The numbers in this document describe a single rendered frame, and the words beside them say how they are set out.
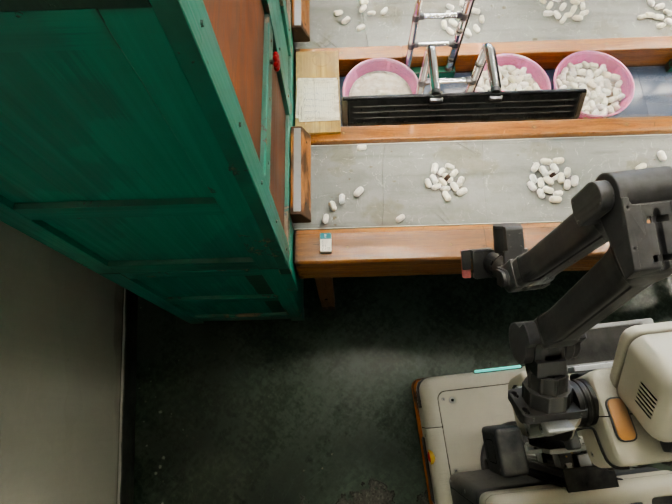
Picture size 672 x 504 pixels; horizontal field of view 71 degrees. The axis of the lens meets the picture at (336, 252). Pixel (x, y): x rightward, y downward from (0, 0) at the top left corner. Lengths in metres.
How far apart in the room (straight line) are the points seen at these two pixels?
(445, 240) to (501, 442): 0.58
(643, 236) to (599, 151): 1.18
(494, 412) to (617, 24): 1.48
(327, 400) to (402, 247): 0.91
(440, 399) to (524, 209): 0.76
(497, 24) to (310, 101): 0.76
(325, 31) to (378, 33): 0.19
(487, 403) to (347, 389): 0.59
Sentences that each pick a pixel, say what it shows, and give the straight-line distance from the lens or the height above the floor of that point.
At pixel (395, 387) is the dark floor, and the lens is 2.14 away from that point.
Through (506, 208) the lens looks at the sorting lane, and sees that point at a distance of 1.60.
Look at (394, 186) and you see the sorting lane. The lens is 1.56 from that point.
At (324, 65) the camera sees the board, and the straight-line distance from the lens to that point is 1.76.
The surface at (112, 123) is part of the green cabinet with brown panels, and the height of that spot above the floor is 1.55.
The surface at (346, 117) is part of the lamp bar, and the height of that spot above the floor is 1.07.
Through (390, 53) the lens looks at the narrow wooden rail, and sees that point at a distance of 1.82.
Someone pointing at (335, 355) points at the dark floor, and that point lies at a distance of 2.14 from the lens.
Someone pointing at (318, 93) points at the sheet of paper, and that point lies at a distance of 1.69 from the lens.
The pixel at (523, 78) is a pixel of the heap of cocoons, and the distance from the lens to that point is 1.88.
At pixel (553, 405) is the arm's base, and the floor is 1.23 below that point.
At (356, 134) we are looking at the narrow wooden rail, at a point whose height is 0.76.
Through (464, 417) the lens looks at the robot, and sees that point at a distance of 1.90.
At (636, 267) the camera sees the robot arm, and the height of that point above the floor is 1.61.
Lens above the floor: 2.13
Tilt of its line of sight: 72 degrees down
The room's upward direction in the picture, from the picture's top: 4 degrees counter-clockwise
